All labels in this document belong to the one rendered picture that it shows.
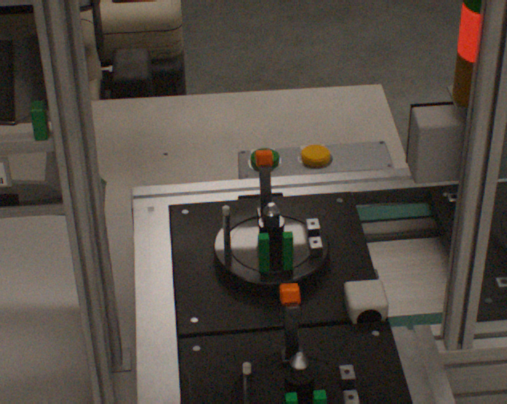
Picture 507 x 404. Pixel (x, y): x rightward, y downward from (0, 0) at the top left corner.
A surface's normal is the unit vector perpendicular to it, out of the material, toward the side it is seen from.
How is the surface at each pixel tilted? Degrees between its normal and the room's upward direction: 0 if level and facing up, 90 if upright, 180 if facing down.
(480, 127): 90
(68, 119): 90
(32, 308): 0
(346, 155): 0
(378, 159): 0
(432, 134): 90
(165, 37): 90
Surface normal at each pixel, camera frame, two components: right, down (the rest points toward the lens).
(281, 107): -0.01, -0.79
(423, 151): 0.11, 0.60
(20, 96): 1.00, 0.04
